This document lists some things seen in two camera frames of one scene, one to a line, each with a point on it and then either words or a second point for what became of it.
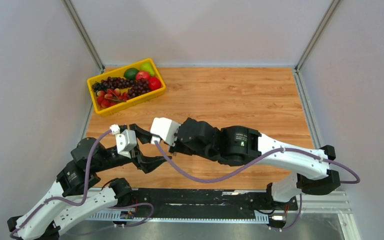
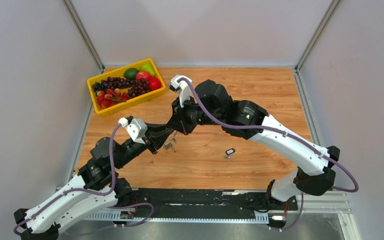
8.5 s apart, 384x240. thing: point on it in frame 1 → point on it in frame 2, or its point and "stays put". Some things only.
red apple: x=154 y=83 stays put
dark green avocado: x=130 y=74 stays put
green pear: x=147 y=67 stays put
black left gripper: x=148 y=163 → x=156 y=136
